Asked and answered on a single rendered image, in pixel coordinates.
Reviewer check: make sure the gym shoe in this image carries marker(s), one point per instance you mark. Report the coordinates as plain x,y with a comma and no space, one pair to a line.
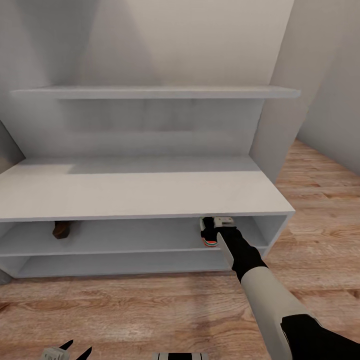
207,223

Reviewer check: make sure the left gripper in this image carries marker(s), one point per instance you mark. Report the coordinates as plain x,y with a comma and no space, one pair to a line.
84,356

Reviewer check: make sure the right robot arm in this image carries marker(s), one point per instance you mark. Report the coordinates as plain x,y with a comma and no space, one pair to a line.
289,329

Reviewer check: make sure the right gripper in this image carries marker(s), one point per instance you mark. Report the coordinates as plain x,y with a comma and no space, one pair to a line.
210,234

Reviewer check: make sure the sandal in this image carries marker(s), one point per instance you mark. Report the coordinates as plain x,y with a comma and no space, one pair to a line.
62,229

